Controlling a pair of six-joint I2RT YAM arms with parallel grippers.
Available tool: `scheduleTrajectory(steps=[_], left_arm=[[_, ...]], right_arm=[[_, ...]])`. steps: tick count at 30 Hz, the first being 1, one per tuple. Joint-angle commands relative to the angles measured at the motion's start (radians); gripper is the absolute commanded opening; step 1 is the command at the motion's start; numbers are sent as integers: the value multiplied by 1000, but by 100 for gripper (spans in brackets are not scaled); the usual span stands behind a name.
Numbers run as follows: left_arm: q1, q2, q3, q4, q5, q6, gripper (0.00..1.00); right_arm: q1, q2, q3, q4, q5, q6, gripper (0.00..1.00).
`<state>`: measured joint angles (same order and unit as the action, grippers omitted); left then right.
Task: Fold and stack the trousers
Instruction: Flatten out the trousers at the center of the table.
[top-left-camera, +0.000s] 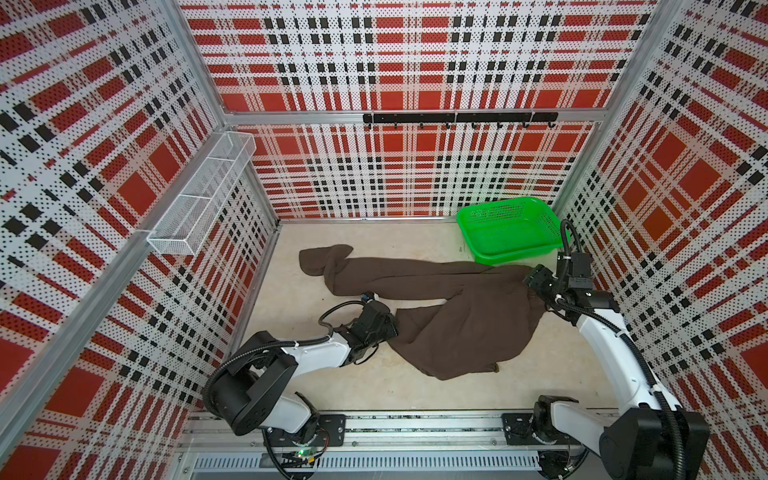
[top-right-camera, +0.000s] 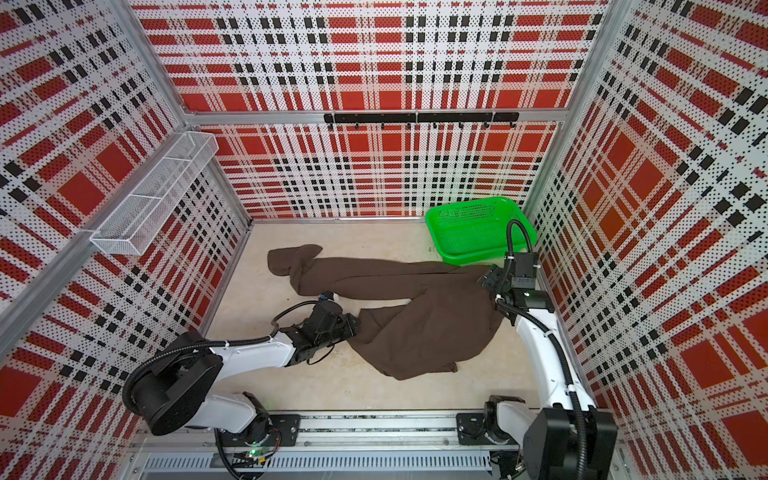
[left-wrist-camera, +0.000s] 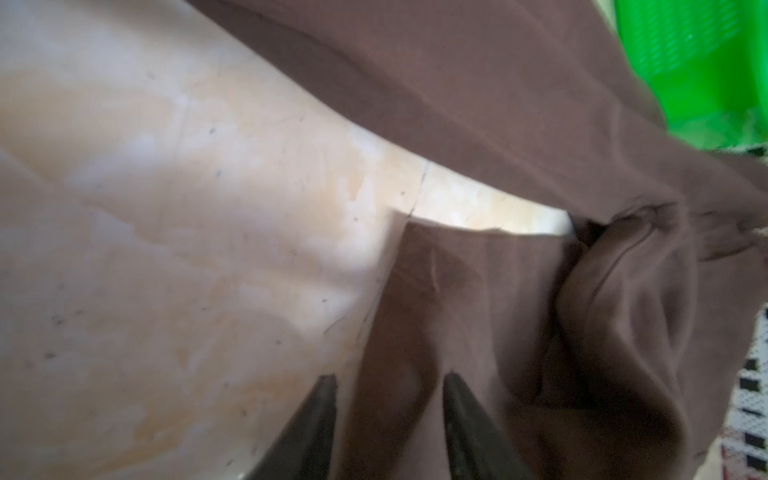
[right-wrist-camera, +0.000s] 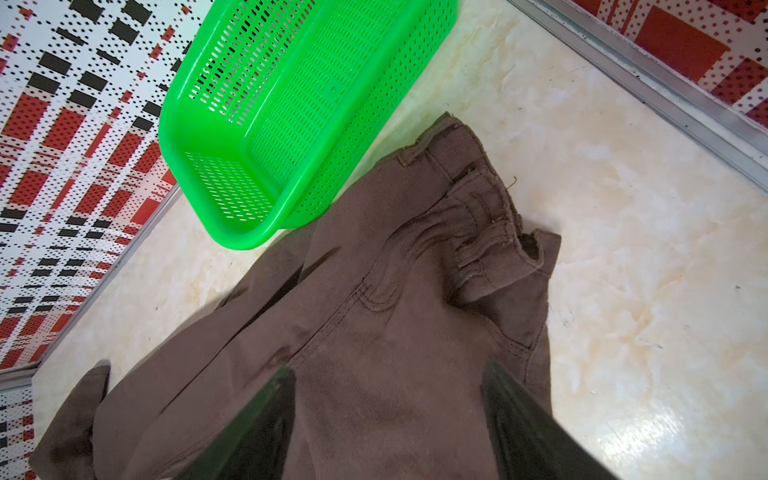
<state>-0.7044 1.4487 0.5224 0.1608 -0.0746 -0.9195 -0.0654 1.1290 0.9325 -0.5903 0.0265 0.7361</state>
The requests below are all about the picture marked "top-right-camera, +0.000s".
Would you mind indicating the black hook rail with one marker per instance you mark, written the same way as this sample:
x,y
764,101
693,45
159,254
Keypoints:
x,y
421,117

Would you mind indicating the white wire mesh shelf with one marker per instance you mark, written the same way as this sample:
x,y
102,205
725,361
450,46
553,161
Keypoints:
x,y
136,221

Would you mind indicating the green plastic basket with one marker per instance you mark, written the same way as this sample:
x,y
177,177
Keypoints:
x,y
474,231

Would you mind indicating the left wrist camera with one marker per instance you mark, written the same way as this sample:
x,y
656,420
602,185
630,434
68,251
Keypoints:
x,y
328,296

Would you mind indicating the brown trousers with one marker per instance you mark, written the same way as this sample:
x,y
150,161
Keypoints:
x,y
439,316

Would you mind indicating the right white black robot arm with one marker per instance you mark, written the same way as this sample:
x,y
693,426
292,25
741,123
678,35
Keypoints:
x,y
569,437

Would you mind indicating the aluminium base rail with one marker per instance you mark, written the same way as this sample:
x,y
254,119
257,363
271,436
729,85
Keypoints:
x,y
384,444

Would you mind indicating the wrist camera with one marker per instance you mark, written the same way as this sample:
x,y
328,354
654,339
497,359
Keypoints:
x,y
525,265
328,296

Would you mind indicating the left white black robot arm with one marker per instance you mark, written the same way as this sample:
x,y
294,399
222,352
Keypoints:
x,y
174,388

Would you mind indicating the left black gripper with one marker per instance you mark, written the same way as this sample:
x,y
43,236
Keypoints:
x,y
350,329

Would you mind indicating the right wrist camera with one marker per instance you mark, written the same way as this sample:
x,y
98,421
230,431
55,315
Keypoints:
x,y
525,265

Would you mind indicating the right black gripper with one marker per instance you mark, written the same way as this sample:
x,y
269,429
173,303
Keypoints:
x,y
490,278

